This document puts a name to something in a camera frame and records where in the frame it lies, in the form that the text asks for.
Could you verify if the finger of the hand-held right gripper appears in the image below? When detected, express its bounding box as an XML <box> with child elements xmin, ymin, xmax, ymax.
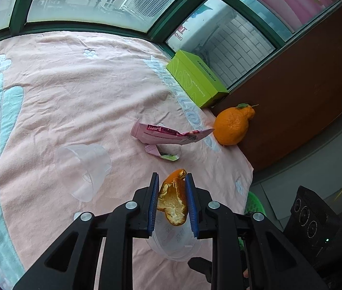
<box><xmin>188</xmin><ymin>257</ymin><xmax>217</xmax><ymax>284</ymax></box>

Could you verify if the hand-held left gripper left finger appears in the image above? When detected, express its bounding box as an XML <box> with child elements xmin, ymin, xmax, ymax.
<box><xmin>12</xmin><ymin>172</ymin><xmax>161</xmax><ymax>290</ymax></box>

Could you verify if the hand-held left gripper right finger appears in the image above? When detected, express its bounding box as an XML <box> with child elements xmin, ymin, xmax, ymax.
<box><xmin>184</xmin><ymin>173</ymin><xmax>330</xmax><ymax>290</ymax></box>

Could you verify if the orange peel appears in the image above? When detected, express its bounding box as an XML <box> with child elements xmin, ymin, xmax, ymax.
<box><xmin>156</xmin><ymin>169</ymin><xmax>189</xmax><ymax>227</ymax></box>

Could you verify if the small round plastic tub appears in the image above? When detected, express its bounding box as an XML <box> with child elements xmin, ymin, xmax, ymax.
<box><xmin>145</xmin><ymin>224</ymin><xmax>203</xmax><ymax>262</ymax></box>

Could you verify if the small pink green wrapper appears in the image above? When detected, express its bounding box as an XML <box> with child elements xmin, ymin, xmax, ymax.
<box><xmin>145</xmin><ymin>143</ymin><xmax>181</xmax><ymax>161</ymax></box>

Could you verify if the green mesh wastebasket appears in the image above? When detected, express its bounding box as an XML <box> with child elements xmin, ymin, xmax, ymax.
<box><xmin>238</xmin><ymin>191</ymin><xmax>267</xmax><ymax>250</ymax></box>

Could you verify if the pink snack wrapper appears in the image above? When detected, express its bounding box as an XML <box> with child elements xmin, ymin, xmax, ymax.
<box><xmin>131</xmin><ymin>120</ymin><xmax>215</xmax><ymax>145</ymax></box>

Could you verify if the clear plastic cup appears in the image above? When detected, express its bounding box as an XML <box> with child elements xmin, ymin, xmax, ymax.
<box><xmin>55</xmin><ymin>144</ymin><xmax>112</xmax><ymax>202</ymax></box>

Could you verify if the whole orange citrus fruit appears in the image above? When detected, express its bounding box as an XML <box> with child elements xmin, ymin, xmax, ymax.
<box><xmin>213</xmin><ymin>103</ymin><xmax>259</xmax><ymax>146</ymax></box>

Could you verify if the brown wooden panel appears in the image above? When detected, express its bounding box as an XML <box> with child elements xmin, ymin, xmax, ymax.
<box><xmin>228</xmin><ymin>0</ymin><xmax>342</xmax><ymax>170</ymax></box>

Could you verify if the green tissue box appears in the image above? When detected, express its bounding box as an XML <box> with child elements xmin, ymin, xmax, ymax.
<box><xmin>166</xmin><ymin>49</ymin><xmax>229</xmax><ymax>108</ymax></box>

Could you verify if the pink printed blanket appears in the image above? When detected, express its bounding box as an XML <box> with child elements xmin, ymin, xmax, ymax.
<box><xmin>0</xmin><ymin>30</ymin><xmax>254</xmax><ymax>290</ymax></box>

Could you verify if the white outdoor air conditioner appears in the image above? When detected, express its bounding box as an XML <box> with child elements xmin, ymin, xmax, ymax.
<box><xmin>165</xmin><ymin>6</ymin><xmax>275</xmax><ymax>88</ymax></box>

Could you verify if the pink window blind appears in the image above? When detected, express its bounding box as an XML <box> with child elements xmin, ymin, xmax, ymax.
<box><xmin>228</xmin><ymin>0</ymin><xmax>342</xmax><ymax>34</ymax></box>

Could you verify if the green window frame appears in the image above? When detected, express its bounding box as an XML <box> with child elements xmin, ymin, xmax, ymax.
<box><xmin>0</xmin><ymin>0</ymin><xmax>342</xmax><ymax>55</ymax></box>

